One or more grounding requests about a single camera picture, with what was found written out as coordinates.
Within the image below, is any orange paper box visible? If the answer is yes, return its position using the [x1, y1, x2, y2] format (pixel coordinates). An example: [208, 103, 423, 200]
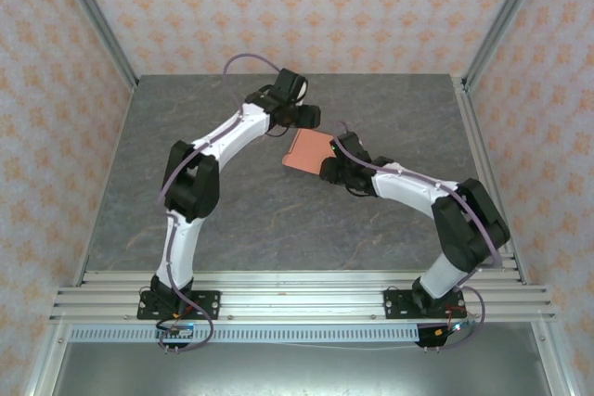
[281, 130, 336, 178]

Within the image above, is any small electronics board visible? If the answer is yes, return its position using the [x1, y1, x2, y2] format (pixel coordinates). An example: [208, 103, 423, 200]
[155, 319, 196, 341]
[417, 316, 479, 351]

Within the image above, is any grey metal bottom panel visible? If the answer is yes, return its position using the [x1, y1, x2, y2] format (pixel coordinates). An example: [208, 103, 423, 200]
[50, 342, 558, 396]

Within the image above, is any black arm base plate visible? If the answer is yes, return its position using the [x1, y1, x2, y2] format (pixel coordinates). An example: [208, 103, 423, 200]
[136, 290, 222, 321]
[383, 288, 468, 321]

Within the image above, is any aluminium corner post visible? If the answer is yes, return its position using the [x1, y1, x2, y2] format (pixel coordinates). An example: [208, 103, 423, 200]
[48, 0, 140, 94]
[461, 0, 553, 91]

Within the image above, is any grey slotted cable duct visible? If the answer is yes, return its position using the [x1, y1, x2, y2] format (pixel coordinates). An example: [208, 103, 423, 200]
[68, 325, 421, 344]

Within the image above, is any narrow aluminium crossbeam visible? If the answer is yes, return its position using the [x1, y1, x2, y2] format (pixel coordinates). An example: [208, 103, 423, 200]
[73, 269, 530, 288]

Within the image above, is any wide aluminium base rail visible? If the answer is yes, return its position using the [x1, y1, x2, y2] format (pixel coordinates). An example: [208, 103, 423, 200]
[48, 287, 558, 326]

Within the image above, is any aluminium table side rail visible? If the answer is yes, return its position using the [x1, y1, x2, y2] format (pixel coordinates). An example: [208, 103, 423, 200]
[452, 74, 530, 286]

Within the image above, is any aluminium lower frame bar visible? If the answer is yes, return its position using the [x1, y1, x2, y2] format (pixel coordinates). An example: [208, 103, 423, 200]
[25, 324, 71, 396]
[533, 321, 581, 396]

